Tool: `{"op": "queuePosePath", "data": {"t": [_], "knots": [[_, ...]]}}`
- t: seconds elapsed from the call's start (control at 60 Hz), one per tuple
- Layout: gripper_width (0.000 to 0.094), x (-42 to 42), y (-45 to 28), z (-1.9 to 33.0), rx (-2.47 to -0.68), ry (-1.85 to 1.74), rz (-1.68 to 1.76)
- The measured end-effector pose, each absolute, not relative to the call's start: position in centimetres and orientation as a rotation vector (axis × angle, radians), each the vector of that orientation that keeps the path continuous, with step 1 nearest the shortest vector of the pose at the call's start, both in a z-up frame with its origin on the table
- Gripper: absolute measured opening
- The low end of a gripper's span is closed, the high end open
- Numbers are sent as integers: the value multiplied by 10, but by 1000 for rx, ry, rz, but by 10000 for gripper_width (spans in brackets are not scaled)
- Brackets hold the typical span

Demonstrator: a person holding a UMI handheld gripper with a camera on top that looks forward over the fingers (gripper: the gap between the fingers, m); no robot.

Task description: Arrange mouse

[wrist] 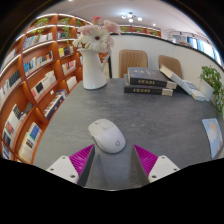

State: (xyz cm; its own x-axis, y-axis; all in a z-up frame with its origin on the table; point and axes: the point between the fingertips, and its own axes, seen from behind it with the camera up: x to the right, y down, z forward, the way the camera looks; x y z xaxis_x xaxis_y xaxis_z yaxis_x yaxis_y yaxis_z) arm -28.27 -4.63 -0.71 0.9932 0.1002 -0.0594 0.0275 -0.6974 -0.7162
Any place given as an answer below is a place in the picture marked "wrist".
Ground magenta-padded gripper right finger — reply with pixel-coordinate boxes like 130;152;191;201
130;143;181;188

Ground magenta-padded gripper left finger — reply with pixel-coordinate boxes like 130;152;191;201
45;143;96;188

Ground white computer mouse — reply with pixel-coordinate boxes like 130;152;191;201
87;118;127;155

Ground pastel sun print mouse pad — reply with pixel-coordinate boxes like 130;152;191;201
201;117;224;159

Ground dark hardcover book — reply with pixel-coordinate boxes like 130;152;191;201
123;73;174;97
127;67;178;90

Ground white book with blue cover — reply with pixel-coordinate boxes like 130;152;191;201
181;79;207;102

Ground orange wooden bookshelf unit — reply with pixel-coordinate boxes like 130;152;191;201
0;13;163;165

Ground thick white book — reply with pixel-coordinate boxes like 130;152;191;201
159;64;193;93

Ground green potted plant white pot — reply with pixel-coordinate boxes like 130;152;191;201
198;65;224;116

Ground white ceramic pitcher vase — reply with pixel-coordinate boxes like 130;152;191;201
78;48;112;91

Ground tan upholstered chair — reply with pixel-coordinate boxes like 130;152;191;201
118;49;149;79
157;54;183;79

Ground window with curtains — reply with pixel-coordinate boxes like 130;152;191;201
168;30;223;66

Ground ceiling spot lights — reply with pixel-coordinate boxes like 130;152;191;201
120;12;144;24

